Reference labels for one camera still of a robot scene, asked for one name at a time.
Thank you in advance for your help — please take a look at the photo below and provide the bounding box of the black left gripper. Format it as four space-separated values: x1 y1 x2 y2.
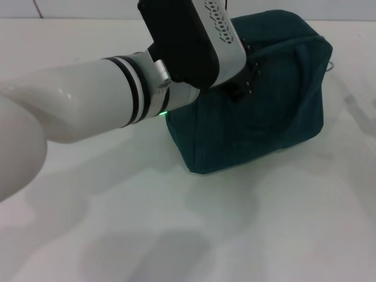
219 37 262 103

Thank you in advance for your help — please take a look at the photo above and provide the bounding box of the dark teal lunch bag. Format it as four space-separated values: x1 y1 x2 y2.
164 9 335 174

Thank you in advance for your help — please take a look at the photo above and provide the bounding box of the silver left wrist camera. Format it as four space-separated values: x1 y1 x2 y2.
137 0 247 90

